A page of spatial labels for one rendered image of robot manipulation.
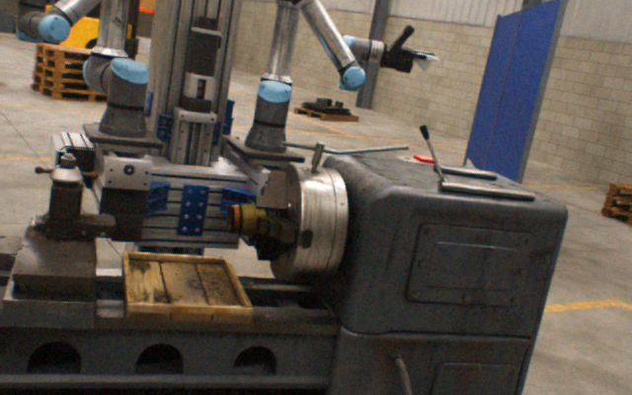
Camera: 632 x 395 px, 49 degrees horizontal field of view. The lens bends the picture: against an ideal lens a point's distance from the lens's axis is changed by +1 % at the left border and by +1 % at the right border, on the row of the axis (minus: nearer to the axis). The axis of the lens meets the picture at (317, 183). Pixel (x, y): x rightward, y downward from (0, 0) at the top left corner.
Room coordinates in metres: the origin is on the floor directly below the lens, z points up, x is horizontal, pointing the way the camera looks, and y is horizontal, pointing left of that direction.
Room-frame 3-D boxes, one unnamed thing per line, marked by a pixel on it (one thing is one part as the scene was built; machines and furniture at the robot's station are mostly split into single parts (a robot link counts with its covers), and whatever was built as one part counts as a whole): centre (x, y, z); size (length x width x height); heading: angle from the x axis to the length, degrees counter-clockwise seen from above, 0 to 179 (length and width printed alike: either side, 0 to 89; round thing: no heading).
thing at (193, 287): (1.70, 0.30, 0.89); 0.36 x 0.30 x 0.04; 20
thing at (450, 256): (1.95, -0.35, 1.06); 0.59 x 0.48 x 0.39; 110
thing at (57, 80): (10.70, 3.88, 0.36); 1.26 x 0.86 x 0.73; 136
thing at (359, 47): (2.56, -0.05, 1.56); 0.11 x 0.08 x 0.09; 95
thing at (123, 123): (2.19, 0.65, 1.21); 0.15 x 0.15 x 0.10
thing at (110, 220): (1.68, 0.59, 0.99); 0.20 x 0.10 x 0.05; 110
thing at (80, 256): (1.61, 0.60, 0.95); 0.43 x 0.17 x 0.05; 20
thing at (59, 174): (1.67, 0.62, 1.13); 0.08 x 0.08 x 0.03
